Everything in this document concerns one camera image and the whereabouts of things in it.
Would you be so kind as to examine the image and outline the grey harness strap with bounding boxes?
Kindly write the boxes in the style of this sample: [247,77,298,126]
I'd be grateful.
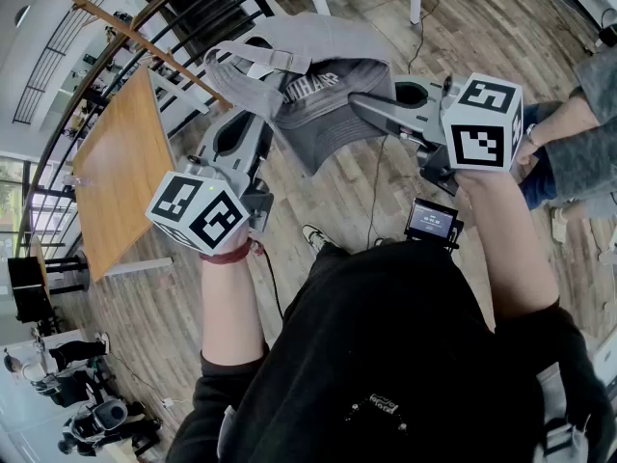
[216,405,238,458]

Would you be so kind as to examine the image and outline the grey baseball cap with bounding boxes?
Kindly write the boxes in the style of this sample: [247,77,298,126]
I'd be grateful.
[202,12,399,177]

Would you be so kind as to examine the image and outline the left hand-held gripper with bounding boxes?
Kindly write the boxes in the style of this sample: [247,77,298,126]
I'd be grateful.
[146,108,276,257]

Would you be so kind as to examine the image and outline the black floor cable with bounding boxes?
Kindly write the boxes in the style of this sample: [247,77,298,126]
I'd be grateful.
[407,0,447,74]

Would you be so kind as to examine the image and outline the white sneaker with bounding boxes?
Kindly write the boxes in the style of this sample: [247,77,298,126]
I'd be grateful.
[302,223,341,255]

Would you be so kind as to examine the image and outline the round wooden bar table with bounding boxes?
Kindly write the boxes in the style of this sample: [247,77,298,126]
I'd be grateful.
[28,236,91,294]

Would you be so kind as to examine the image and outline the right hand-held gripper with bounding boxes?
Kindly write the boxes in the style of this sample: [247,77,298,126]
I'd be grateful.
[349,71,524,197]

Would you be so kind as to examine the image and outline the red wrist band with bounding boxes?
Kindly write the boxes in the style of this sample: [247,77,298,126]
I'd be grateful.
[199,237,265,265]

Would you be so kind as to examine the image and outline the wooden pole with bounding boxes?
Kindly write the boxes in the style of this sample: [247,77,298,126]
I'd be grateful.
[37,0,233,111]

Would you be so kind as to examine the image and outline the dark staircase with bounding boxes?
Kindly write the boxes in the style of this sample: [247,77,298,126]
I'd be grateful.
[139,0,271,67]

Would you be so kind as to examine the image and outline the glass window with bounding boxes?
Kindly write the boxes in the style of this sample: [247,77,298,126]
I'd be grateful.
[0,156,30,259]

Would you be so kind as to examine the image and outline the black cabinet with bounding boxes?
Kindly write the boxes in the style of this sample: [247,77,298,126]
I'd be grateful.
[7,257,52,323]

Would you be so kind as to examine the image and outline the black balcony railing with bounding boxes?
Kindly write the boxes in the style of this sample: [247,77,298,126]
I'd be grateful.
[12,0,121,125]

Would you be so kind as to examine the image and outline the railing with wooden handrail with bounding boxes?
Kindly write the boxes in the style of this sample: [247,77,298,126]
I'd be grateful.
[13,0,271,259]

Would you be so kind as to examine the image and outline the small black display device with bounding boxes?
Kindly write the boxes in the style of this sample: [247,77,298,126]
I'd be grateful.
[404,198,465,250]

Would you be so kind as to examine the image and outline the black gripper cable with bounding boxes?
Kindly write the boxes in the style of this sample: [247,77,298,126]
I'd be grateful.
[261,247,286,320]
[365,135,389,250]

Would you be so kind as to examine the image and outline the person's black sweater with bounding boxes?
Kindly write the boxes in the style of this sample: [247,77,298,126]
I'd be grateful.
[166,241,617,463]

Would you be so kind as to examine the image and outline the person's left forearm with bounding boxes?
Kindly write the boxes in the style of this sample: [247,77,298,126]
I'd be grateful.
[200,231,270,367]

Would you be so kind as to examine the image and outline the person's right forearm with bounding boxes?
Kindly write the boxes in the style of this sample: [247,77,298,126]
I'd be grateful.
[455,169,563,325]

